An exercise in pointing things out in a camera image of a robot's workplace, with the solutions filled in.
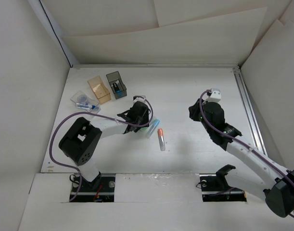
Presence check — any green clear-cap highlighter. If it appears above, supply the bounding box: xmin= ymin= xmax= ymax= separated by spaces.
xmin=140 ymin=116 xmax=160 ymax=132

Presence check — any light blue highlighter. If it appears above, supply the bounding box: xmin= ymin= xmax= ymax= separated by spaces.
xmin=145 ymin=119 xmax=160 ymax=139

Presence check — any orange highlighter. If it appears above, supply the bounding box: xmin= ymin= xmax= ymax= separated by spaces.
xmin=157 ymin=128 xmax=166 ymax=151

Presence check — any black marker blue cap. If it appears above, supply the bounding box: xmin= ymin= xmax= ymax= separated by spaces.
xmin=113 ymin=82 xmax=121 ymax=94

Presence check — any clear bottle blue nozzle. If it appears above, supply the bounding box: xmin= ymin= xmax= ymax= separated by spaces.
xmin=75 ymin=103 xmax=97 ymax=111

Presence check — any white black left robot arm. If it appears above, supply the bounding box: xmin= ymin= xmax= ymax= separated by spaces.
xmin=59 ymin=100 xmax=153 ymax=191

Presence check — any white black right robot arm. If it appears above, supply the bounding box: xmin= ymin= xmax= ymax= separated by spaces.
xmin=189 ymin=99 xmax=294 ymax=218

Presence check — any grey translucent container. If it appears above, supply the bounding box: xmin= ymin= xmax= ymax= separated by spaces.
xmin=106 ymin=71 xmax=127 ymax=100

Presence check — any orange translucent container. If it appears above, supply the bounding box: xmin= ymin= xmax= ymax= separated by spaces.
xmin=88 ymin=76 xmax=111 ymax=104

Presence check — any clear translucent container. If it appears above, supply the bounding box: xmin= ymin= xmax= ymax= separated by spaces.
xmin=70 ymin=91 xmax=101 ymax=114

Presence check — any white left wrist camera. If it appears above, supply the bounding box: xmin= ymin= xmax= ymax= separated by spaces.
xmin=133 ymin=95 xmax=146 ymax=103

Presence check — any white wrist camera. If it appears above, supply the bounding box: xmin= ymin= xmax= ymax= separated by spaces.
xmin=206 ymin=88 xmax=221 ymax=103
xmin=133 ymin=95 xmax=146 ymax=103

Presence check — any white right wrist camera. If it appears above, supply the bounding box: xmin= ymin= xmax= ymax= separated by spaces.
xmin=206 ymin=88 xmax=221 ymax=103

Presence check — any aluminium rail back edge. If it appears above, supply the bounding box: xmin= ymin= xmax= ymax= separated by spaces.
xmin=72 ymin=64 xmax=239 ymax=69

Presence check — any aluminium rail edge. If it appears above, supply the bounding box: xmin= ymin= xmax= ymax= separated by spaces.
xmin=72 ymin=64 xmax=239 ymax=69
xmin=232 ymin=65 xmax=268 ymax=156

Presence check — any aluminium rail right edge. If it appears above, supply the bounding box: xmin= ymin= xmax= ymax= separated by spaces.
xmin=232 ymin=65 xmax=268 ymax=156

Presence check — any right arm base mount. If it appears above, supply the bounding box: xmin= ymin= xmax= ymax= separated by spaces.
xmin=196 ymin=165 xmax=247 ymax=202

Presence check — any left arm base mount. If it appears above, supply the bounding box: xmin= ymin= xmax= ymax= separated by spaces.
xmin=69 ymin=174 xmax=116 ymax=203

